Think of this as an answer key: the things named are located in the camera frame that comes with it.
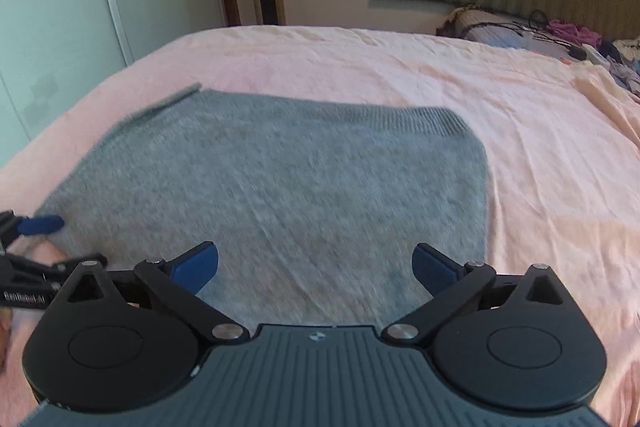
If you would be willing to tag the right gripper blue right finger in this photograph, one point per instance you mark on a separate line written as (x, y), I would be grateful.
(453, 287)

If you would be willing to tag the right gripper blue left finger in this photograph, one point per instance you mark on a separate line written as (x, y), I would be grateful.
(175, 284)

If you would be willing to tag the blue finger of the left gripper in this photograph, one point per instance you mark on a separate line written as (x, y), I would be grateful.
(44, 225)

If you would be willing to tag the grey navy knit sweater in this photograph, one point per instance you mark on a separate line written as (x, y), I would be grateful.
(315, 208)

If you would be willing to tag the pink bed sheet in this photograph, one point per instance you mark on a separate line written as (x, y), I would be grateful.
(562, 144)

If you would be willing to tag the white patterned crumpled garment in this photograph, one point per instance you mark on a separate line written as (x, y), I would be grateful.
(624, 56)

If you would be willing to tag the magenta garment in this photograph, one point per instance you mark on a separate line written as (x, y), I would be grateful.
(575, 34)

